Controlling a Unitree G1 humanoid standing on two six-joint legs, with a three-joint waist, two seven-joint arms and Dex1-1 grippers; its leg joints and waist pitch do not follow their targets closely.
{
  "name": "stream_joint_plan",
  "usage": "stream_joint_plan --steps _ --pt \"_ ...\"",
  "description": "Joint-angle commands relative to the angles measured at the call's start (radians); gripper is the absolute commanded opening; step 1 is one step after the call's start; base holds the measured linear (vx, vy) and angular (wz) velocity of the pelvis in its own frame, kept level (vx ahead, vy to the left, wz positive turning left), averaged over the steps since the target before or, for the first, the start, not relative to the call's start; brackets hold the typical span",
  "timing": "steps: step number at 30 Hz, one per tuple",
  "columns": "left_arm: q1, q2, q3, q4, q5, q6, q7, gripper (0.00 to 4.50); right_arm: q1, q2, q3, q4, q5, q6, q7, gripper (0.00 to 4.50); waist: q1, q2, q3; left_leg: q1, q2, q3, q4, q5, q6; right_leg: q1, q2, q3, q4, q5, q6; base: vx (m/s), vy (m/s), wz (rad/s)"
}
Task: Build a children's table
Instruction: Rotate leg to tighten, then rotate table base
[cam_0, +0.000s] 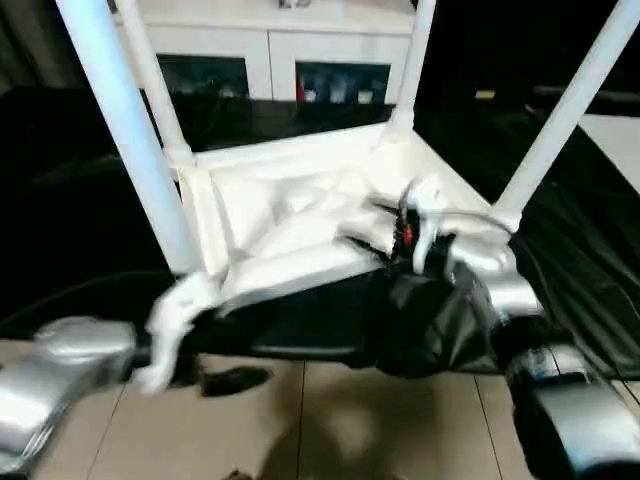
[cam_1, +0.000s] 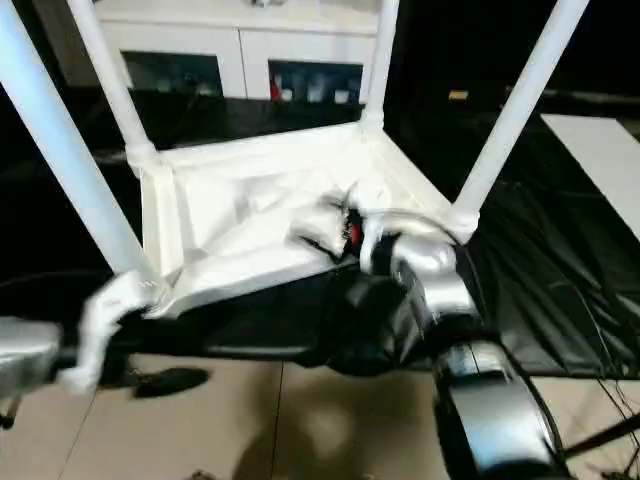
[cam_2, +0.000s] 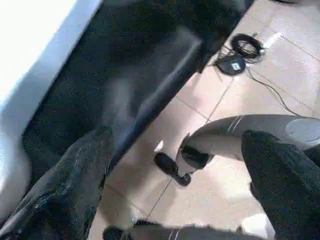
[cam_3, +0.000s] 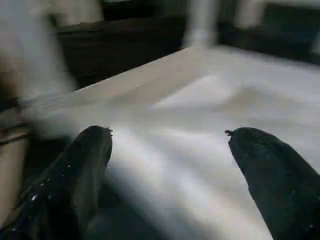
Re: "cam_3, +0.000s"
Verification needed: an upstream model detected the white plastic table top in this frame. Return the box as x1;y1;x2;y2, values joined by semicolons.
23;45;320;240

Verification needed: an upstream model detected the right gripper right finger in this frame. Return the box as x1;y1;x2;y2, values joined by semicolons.
224;126;320;240

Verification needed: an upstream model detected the black mat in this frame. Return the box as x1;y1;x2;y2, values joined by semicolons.
22;7;320;240

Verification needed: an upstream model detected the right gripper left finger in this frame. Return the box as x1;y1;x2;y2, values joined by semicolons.
4;125;114;240

